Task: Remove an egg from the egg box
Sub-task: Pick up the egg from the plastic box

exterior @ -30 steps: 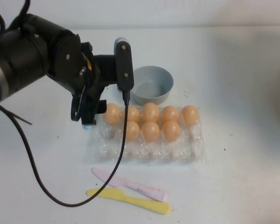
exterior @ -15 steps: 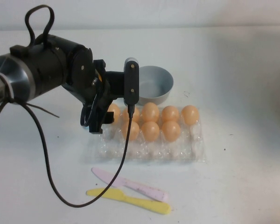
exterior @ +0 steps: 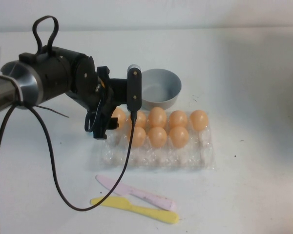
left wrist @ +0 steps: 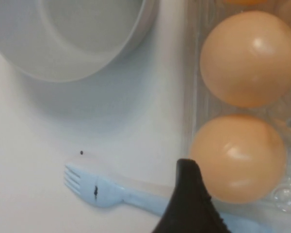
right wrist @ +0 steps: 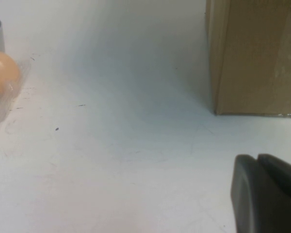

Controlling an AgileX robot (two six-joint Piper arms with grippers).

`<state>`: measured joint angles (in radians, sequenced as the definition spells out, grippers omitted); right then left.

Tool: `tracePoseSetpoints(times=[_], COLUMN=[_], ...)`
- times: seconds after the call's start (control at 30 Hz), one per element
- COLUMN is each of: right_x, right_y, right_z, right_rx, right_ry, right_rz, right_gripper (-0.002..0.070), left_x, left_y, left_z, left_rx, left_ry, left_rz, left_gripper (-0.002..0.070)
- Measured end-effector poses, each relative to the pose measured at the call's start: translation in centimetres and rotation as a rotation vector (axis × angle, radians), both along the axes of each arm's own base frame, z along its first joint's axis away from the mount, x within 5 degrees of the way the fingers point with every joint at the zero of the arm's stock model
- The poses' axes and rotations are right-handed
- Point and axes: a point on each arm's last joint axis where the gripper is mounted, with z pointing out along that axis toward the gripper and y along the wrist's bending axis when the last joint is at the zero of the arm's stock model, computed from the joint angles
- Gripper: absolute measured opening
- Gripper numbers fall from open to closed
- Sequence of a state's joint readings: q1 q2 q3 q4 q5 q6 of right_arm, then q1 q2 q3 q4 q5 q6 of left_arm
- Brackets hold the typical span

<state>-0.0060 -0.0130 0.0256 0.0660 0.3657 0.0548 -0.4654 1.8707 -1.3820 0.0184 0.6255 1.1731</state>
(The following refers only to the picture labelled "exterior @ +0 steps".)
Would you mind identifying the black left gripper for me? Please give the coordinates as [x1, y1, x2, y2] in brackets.
[87, 66, 119, 140]

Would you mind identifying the orange egg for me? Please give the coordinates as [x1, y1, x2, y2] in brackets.
[148, 126, 167, 148]
[189, 110, 209, 131]
[169, 126, 189, 149]
[111, 108, 126, 130]
[126, 111, 147, 129]
[169, 110, 188, 129]
[126, 126, 147, 148]
[147, 107, 167, 129]

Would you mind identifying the clear plastic egg tray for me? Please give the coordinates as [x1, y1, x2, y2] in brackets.
[95, 108, 216, 172]

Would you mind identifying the black zip tie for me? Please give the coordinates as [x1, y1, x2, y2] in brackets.
[35, 104, 70, 118]

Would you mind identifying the pink plastic knife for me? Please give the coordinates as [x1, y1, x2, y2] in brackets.
[95, 175, 178, 212]

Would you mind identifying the grey plastic bowl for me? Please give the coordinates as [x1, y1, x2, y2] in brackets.
[140, 68, 183, 111]

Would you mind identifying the yellow plastic knife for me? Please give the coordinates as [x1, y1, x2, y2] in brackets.
[90, 196, 180, 225]

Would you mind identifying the white zip tie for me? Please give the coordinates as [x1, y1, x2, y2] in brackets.
[13, 80, 25, 104]

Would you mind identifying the short dark gripper cable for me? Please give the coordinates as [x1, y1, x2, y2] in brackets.
[84, 97, 105, 134]

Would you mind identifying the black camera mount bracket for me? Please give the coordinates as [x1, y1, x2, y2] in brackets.
[107, 77, 130, 108]

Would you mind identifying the long black camera cable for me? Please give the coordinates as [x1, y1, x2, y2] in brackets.
[0, 101, 137, 234]

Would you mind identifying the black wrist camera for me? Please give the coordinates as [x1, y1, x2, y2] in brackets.
[126, 64, 144, 113]

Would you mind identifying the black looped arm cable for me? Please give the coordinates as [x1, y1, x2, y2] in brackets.
[32, 15, 58, 56]

